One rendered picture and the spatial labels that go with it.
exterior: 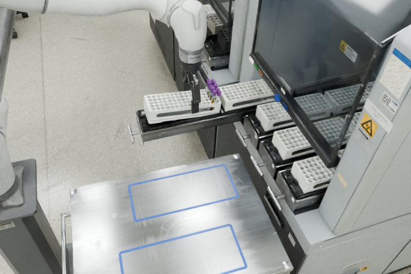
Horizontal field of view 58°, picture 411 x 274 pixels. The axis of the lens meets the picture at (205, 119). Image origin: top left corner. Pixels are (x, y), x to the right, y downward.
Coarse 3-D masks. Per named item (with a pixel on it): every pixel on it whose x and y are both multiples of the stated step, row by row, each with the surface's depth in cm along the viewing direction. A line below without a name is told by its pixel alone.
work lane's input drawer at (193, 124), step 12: (240, 108) 155; (252, 108) 157; (144, 120) 148; (168, 120) 150; (180, 120) 148; (192, 120) 150; (204, 120) 151; (216, 120) 153; (228, 120) 155; (240, 120) 158; (132, 132) 152; (144, 132) 145; (156, 132) 146; (168, 132) 148; (180, 132) 151
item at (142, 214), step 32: (224, 160) 134; (96, 192) 122; (128, 192) 123; (160, 192) 123; (192, 192) 124; (224, 192) 124; (256, 192) 125; (64, 224) 118; (96, 224) 114; (128, 224) 114; (160, 224) 115; (192, 224) 115; (224, 224) 115; (256, 224) 116; (64, 256) 110; (96, 256) 107; (128, 256) 107; (160, 256) 107; (192, 256) 108; (224, 256) 108; (256, 256) 108
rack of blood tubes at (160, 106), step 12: (144, 96) 146; (156, 96) 148; (168, 96) 148; (180, 96) 150; (204, 96) 152; (144, 108) 148; (156, 108) 142; (168, 108) 144; (180, 108) 144; (204, 108) 151; (216, 108) 151; (156, 120) 144
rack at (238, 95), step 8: (256, 80) 161; (224, 88) 157; (232, 88) 157; (240, 88) 158; (248, 88) 157; (256, 88) 157; (264, 88) 158; (224, 96) 153; (232, 96) 154; (240, 96) 153; (248, 96) 153; (256, 96) 154; (264, 96) 155; (272, 96) 160; (224, 104) 152; (232, 104) 152; (240, 104) 158; (248, 104) 155; (256, 104) 157
